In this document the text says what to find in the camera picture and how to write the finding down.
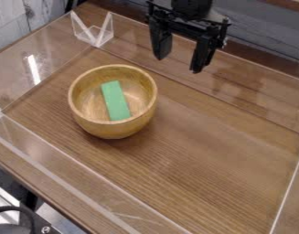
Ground brown wooden bowl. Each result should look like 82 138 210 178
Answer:
69 64 158 139

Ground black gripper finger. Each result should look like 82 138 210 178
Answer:
150 17 173 60
190 34 217 73

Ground green rectangular block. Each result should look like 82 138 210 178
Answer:
102 80 131 121

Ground black metal table frame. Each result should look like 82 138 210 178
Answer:
0 168 86 234

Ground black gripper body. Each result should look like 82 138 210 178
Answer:
148 0 232 48

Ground clear acrylic tray walls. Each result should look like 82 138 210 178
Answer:
0 13 299 234

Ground black cable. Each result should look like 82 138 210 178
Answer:
0 206 37 234

